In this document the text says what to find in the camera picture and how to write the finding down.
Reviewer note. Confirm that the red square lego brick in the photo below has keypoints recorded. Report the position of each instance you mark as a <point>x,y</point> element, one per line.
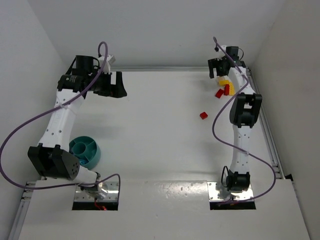
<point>203,115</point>

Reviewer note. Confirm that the teal divided round container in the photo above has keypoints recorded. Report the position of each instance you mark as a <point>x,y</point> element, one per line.
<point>85,147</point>

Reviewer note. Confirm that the red small lego brick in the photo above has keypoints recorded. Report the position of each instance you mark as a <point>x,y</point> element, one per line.
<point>219,93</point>

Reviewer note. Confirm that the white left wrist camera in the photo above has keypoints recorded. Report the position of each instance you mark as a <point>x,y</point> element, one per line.
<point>110,59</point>

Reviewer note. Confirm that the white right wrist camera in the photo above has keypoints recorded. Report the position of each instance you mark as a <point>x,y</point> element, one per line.
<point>220,53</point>

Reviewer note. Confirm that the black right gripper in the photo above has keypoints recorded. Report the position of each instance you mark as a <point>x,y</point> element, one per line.
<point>217,66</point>

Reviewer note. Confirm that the yellow long lego brick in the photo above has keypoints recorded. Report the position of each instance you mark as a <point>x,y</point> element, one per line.
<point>231,89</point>

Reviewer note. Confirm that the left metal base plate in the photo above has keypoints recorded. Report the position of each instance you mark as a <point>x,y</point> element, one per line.
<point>107,191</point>

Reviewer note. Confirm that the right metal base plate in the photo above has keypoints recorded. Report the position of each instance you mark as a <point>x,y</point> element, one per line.
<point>219,193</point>

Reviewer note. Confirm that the blue lego brick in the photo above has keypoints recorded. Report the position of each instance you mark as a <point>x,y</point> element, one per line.
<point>83,161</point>

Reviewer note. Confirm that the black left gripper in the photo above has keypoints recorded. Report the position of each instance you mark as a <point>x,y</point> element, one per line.
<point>111,84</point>

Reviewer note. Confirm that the yellow small lego brick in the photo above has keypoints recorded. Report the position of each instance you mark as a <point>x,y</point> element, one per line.
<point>222,81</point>

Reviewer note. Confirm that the metal base plate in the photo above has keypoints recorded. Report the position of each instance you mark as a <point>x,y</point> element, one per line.
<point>107,191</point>
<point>219,193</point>

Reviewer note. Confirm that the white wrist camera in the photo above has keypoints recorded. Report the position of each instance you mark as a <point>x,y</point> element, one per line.
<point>110,59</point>
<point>220,53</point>

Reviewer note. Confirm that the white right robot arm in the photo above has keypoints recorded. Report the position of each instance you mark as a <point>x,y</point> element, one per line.
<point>243,114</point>

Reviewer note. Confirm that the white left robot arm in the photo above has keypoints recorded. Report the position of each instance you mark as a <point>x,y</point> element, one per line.
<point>56,156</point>

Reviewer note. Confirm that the red long lego brick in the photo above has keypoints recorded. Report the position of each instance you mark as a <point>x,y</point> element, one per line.
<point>227,90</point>

